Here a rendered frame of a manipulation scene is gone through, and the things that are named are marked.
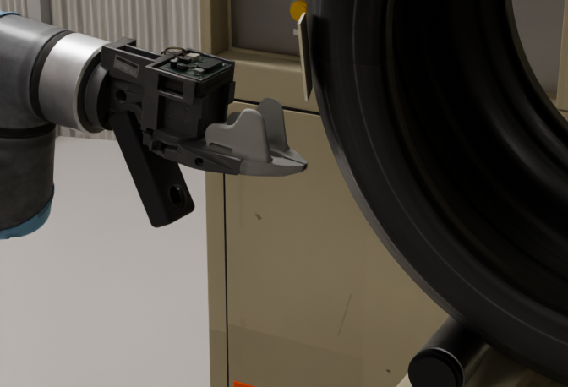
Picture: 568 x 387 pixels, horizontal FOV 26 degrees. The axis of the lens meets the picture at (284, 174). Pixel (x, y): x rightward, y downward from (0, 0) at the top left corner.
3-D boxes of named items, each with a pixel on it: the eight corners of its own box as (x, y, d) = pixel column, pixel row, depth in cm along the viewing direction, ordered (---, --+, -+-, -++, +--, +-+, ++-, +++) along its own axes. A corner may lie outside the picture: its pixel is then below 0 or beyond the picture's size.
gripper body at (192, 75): (199, 84, 106) (85, 50, 111) (192, 174, 110) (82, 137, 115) (243, 62, 113) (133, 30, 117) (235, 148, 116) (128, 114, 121)
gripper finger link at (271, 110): (311, 118, 107) (220, 90, 110) (303, 180, 109) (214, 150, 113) (327, 108, 109) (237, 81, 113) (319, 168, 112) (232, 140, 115)
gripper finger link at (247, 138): (294, 128, 104) (201, 100, 108) (286, 191, 106) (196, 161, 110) (311, 118, 107) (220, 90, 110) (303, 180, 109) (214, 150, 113)
